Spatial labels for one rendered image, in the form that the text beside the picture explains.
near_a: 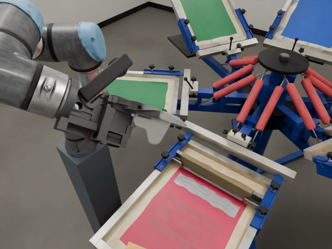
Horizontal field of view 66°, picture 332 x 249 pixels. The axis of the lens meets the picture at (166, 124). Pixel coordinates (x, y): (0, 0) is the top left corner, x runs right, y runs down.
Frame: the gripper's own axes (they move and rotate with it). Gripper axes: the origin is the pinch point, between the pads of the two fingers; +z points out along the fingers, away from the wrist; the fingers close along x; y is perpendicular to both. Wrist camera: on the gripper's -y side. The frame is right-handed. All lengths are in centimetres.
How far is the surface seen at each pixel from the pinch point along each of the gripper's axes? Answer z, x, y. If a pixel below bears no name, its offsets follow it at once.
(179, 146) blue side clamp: 61, -80, -8
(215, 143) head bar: 77, -68, -16
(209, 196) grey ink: 70, -56, 14
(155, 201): 48, -70, 24
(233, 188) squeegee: 76, -47, 7
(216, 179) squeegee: 70, -54, 5
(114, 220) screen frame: 29, -71, 35
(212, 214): 69, -51, 22
